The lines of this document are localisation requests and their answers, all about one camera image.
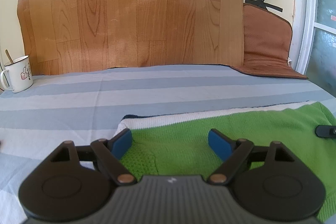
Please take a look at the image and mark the white enamel mug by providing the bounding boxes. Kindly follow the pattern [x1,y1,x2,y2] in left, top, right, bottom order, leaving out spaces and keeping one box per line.
[0,55,34,94]

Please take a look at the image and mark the wood pattern vinyl sheet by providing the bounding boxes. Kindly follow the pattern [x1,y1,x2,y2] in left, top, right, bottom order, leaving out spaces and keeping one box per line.
[16,0,244,76]

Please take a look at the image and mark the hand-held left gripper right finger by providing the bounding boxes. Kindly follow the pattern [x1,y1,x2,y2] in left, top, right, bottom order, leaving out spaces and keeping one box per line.
[207,128,296,185]

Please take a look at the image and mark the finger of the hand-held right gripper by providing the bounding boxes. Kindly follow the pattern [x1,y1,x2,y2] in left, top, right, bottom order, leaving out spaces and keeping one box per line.
[315,125,336,138]

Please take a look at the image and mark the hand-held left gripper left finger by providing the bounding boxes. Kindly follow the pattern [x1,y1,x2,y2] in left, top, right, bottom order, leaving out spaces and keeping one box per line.
[50,128,137,186]

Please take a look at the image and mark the brown seat cushion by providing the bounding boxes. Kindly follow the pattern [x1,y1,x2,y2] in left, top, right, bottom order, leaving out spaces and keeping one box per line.
[230,3,309,80]

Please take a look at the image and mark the white window frame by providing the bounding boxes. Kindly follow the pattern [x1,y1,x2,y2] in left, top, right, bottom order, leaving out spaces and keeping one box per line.
[293,0,336,76]

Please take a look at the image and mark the blue striped bed sheet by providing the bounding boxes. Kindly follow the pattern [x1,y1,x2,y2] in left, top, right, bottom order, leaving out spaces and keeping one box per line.
[0,64,336,224]

